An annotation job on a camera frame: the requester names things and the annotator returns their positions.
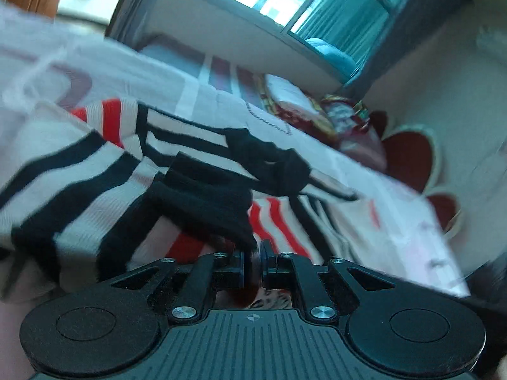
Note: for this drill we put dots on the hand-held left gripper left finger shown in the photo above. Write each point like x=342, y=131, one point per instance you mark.
x=247, y=271

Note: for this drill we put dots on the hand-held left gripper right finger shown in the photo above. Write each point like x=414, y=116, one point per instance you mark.
x=264, y=267

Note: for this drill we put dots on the striped knit sweater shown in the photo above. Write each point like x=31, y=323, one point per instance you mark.
x=59, y=190

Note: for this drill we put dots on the red patterned blanket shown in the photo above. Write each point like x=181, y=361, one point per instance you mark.
x=293, y=116

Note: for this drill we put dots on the patterned pillow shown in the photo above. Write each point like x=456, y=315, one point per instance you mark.
x=352, y=126

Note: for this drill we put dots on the white folded blanket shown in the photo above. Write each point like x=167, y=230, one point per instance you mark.
x=287, y=89

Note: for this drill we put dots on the red bed headboard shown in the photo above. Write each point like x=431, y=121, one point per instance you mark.
x=412, y=162

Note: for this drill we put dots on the striped mattress sheet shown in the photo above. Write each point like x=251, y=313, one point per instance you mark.
x=222, y=75

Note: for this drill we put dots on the teal cushion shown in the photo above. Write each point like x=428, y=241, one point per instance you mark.
x=328, y=53

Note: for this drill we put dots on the patterned pink grey bed sheet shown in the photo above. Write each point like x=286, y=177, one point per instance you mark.
x=119, y=71

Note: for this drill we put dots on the teal curtain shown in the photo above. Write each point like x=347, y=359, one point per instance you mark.
x=364, y=12

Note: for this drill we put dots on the grey curtain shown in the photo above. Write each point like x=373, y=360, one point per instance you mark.
x=130, y=4

